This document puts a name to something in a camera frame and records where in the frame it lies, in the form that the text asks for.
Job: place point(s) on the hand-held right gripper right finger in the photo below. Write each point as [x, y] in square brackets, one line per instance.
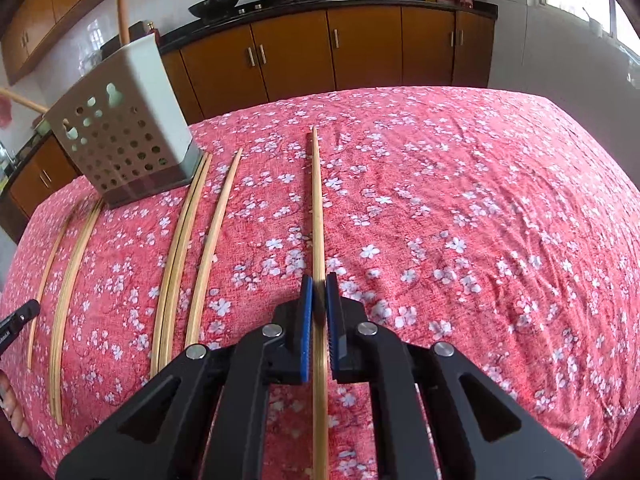
[332, 332]

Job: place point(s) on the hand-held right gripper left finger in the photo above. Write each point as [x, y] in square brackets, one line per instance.
[305, 332]

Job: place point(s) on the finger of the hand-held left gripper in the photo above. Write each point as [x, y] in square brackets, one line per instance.
[20, 316]

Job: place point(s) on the wooden chopstick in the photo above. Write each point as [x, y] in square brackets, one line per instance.
[169, 280]
[176, 280]
[121, 5]
[316, 210]
[215, 240]
[20, 97]
[65, 300]
[41, 290]

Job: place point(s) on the white perforated utensil holder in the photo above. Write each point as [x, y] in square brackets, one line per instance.
[150, 90]

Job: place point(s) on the person's left hand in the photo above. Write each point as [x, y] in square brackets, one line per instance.
[12, 410]

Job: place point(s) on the short wooden base cabinet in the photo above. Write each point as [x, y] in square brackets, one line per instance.
[35, 180]

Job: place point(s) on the red floral tablecloth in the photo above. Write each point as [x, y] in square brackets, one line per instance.
[450, 210]

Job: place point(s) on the hanging red bag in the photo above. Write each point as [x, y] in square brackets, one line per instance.
[4, 112]

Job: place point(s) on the long wooden base cabinet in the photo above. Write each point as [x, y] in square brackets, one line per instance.
[295, 50]

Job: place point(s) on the dark wooden box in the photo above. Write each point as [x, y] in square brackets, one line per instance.
[112, 47]

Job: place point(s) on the small red bottle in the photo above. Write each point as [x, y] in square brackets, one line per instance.
[153, 31]

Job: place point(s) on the black gas stove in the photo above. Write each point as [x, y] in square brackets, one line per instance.
[250, 8]

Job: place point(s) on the black countertop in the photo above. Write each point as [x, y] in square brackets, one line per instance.
[375, 0]

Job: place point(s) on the black wok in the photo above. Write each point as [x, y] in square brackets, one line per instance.
[215, 4]

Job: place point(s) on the white cup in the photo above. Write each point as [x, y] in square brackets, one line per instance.
[595, 27]

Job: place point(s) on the wide wooden wall cabinet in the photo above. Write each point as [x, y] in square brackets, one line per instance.
[40, 5]

